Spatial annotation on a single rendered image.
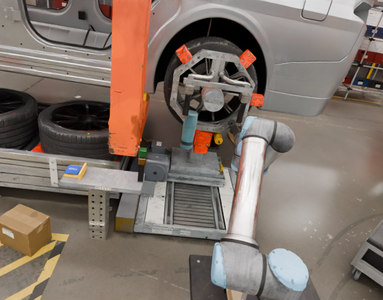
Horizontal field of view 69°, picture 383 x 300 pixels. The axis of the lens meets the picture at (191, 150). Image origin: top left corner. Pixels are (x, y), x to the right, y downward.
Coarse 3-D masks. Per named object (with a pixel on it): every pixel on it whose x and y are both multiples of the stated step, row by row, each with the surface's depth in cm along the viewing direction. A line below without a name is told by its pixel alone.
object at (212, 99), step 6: (204, 90) 181; (210, 90) 176; (216, 90) 175; (204, 96) 176; (210, 96) 173; (216, 96) 173; (222, 96) 174; (204, 102) 175; (210, 102) 175; (216, 102) 175; (222, 102) 175; (210, 108) 177; (216, 108) 177
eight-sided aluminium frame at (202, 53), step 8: (192, 56) 180; (200, 56) 175; (208, 56) 175; (216, 56) 179; (224, 56) 176; (232, 56) 176; (184, 64) 177; (192, 64) 178; (240, 64) 178; (176, 72) 179; (176, 80) 182; (176, 88) 185; (176, 96) 188; (176, 104) 190; (248, 104) 192; (176, 112) 193; (224, 120) 203; (200, 128) 200; (208, 128) 201; (216, 128) 200; (224, 128) 200
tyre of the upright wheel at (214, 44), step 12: (204, 36) 197; (192, 48) 181; (204, 48) 181; (216, 48) 181; (228, 48) 181; (168, 72) 188; (252, 72) 189; (168, 84) 192; (168, 96) 196; (180, 120) 205
